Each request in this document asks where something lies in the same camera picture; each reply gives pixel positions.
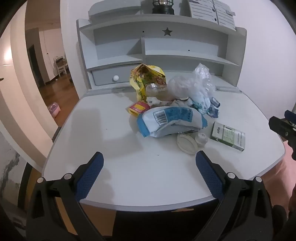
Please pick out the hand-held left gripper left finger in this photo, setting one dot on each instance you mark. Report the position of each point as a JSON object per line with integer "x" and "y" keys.
{"x": 90, "y": 176}

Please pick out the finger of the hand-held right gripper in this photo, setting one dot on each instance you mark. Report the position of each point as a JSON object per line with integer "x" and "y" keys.
{"x": 289, "y": 114}
{"x": 279, "y": 126}

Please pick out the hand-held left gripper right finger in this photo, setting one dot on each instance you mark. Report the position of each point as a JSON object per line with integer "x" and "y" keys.
{"x": 209, "y": 176}

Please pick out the pale blue printed wrapper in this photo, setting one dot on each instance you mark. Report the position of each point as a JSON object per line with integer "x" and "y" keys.
{"x": 201, "y": 104}

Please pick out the white paper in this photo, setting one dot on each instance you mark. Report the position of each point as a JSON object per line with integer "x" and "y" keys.
{"x": 153, "y": 100}

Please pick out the small white bottle cap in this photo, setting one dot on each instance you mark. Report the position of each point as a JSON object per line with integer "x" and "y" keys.
{"x": 201, "y": 139}

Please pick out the white round lid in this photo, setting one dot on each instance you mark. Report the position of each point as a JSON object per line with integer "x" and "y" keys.
{"x": 186, "y": 143}

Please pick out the green white box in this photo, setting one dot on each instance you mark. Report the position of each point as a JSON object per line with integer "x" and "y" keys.
{"x": 227, "y": 136}

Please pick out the blue white packet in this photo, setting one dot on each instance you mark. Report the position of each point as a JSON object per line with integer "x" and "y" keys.
{"x": 171, "y": 120}

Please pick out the pink plastic toy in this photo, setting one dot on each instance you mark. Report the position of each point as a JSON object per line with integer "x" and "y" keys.
{"x": 54, "y": 111}

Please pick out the red yellow small box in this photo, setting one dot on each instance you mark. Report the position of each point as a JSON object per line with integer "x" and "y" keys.
{"x": 138, "y": 107}

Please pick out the clear plastic bag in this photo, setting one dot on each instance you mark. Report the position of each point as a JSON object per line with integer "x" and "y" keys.
{"x": 187, "y": 85}

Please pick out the grey drawer with white knob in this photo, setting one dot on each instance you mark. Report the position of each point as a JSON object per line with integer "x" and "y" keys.
{"x": 108, "y": 75}

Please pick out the clear plastic jar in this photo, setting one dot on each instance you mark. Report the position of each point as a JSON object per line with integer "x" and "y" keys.
{"x": 155, "y": 89}

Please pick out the yellow snack bag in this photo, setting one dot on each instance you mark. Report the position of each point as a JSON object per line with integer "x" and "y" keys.
{"x": 141, "y": 81}

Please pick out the white chair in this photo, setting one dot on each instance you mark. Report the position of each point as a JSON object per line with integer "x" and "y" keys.
{"x": 60, "y": 66}

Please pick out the grey desk hutch shelf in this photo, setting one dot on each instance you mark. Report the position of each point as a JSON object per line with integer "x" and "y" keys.
{"x": 180, "y": 46}

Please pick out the grey file organizer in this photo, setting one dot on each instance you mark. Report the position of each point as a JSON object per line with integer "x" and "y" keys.
{"x": 208, "y": 11}

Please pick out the black lantern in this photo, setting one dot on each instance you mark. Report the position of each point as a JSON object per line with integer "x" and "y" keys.
{"x": 162, "y": 7}

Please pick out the grey flat board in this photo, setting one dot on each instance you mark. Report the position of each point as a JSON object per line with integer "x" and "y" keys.
{"x": 113, "y": 9}

